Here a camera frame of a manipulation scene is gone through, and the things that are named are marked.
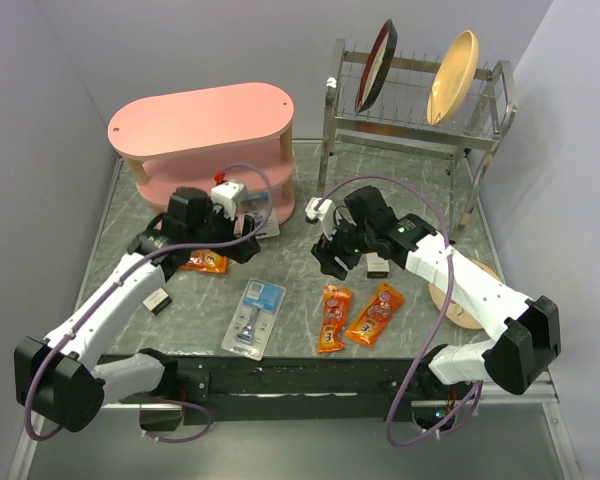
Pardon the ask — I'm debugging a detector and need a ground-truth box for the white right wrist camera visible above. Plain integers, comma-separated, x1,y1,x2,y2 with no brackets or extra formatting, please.
305,197,336,240

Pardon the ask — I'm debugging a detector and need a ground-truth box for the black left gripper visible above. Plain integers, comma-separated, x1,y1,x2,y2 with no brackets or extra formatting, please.
188,196,260,263

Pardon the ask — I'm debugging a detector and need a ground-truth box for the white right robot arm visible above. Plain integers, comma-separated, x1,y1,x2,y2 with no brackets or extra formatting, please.
311,222,561,398

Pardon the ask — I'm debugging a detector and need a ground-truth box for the pink three-tier shelf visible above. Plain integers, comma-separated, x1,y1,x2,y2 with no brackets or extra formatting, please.
108,82,295,223

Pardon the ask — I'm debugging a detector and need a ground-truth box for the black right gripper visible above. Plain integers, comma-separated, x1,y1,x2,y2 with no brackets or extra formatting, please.
311,210,375,281

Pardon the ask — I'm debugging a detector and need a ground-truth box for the white black slim box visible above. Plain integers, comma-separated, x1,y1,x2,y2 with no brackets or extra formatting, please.
365,253,390,279
142,288,173,315

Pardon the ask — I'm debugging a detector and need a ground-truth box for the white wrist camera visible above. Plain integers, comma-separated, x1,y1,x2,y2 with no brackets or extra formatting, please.
210,180,247,220
305,197,336,240

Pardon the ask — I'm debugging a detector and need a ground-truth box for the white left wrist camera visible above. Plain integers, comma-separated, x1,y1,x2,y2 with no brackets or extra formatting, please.
210,180,247,220

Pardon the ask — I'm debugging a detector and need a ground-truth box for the orange razor pack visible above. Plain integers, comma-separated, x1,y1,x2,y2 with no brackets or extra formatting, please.
317,285,353,354
180,250,229,274
345,282,404,347

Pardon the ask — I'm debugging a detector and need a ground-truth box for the purple cable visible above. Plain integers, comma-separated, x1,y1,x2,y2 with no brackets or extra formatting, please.
23,162,274,444
319,174,484,447

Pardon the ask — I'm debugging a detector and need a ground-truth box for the dark red plate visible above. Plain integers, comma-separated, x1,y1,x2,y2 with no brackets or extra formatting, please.
355,19,398,114

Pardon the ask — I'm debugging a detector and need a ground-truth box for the yellow plate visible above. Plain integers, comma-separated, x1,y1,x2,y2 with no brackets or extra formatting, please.
426,30,480,126

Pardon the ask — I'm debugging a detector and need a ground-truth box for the blue boxed razor pack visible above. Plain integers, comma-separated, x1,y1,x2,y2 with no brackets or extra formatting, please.
221,279,286,361
236,192,280,239

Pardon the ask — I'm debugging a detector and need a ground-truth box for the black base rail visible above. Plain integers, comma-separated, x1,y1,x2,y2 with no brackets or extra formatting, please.
99,349,536,431

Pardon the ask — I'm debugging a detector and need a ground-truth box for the metal dish rack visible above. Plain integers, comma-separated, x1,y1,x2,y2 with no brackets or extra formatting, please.
316,38,518,235

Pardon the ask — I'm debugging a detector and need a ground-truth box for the beige flat plate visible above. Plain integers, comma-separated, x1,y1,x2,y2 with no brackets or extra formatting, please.
428,257,501,331

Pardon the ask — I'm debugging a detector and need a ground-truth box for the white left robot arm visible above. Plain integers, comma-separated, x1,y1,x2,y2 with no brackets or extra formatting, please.
14,181,260,432

